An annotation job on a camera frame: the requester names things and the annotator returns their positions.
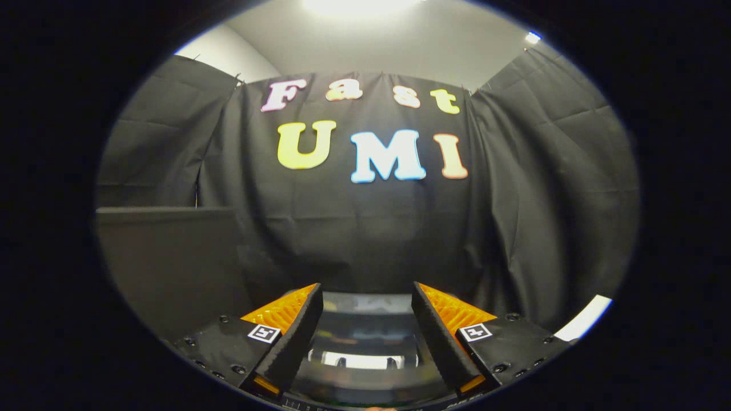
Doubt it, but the large ceiling light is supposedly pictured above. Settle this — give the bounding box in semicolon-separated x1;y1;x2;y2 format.
302;0;424;19

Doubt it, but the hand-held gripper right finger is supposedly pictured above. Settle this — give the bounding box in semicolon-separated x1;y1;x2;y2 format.
411;281;577;398

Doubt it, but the dark washing machine lid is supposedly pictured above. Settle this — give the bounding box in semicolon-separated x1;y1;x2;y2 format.
294;291;452;401

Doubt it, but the beige and black cabinet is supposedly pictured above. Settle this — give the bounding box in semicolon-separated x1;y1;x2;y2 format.
96;207;256;344

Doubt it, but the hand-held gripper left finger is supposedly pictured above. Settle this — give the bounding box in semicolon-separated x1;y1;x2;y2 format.
171;283;324;398

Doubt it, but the grey washing machine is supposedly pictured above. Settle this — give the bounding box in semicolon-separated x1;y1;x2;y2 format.
274;291;480;411

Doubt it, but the white flat panel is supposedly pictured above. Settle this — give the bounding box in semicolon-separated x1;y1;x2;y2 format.
553;295;613;343

